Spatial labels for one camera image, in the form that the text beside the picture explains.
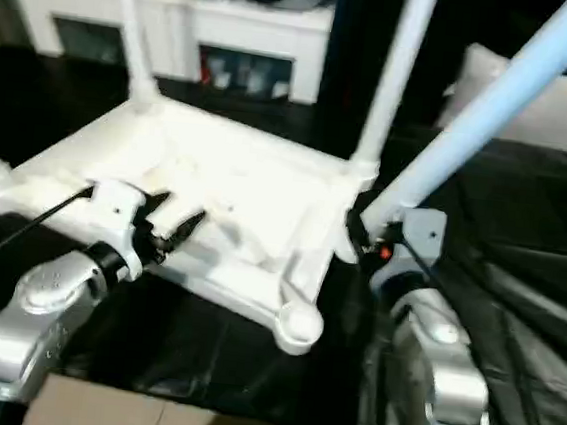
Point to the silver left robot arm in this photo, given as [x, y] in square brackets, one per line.
[42, 320]

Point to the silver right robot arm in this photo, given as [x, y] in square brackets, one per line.
[439, 368]

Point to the white sideboard cabinet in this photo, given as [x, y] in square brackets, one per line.
[102, 9]

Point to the grey pillow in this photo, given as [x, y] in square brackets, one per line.
[564, 114]

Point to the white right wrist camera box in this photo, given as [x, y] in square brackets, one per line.
[416, 245]

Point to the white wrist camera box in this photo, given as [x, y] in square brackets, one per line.
[115, 206]
[416, 245]

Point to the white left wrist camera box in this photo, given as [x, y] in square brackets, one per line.
[115, 206]

